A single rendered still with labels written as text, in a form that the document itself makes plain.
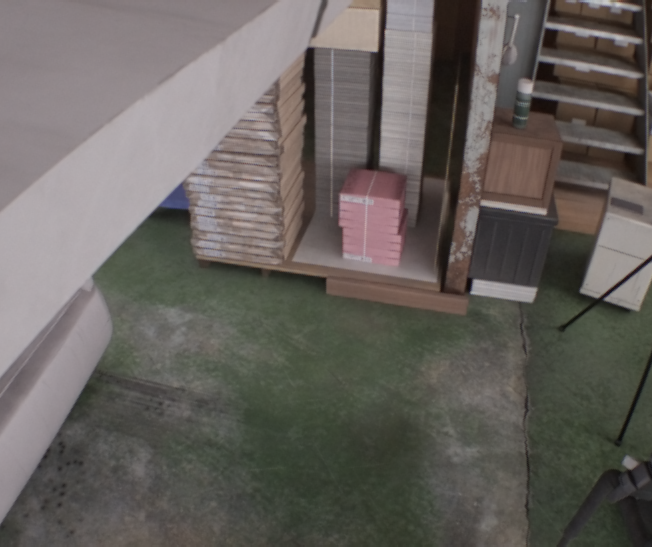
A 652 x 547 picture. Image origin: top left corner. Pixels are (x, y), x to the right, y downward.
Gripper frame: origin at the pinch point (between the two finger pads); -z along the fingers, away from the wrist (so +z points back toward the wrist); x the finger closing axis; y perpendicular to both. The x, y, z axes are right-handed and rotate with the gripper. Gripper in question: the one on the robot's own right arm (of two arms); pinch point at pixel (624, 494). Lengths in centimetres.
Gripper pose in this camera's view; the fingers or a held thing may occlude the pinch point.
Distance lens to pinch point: 140.3
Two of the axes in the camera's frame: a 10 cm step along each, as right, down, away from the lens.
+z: 5.0, -6.8, -5.4
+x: -8.7, -3.8, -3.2
